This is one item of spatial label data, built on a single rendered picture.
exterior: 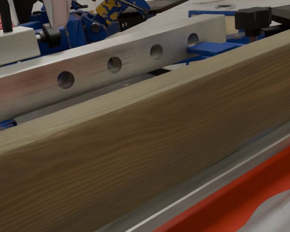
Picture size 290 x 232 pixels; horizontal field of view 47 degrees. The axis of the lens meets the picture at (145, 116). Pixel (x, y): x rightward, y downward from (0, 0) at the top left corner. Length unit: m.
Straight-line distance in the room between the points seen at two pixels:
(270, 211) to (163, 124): 0.10
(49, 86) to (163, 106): 0.24
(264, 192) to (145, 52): 0.26
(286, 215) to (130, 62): 0.28
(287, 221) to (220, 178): 0.05
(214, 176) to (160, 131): 0.05
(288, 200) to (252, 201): 0.03
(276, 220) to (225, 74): 0.10
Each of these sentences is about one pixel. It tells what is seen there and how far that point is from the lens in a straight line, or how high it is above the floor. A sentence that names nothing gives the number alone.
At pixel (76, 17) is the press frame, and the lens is 0.84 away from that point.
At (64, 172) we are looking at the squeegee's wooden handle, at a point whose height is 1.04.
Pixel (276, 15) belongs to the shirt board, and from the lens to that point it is 1.06.
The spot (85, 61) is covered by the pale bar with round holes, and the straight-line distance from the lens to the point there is 0.42.
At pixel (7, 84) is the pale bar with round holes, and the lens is 0.39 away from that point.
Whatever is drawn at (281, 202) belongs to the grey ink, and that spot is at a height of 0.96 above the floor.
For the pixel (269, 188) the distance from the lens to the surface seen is 0.28.
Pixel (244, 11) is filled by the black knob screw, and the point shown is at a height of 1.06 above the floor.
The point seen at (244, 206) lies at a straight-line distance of 0.26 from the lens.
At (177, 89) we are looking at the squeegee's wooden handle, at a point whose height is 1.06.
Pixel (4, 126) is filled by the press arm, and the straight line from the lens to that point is 0.61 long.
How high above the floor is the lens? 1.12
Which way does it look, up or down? 23 degrees down
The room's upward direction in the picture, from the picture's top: 9 degrees counter-clockwise
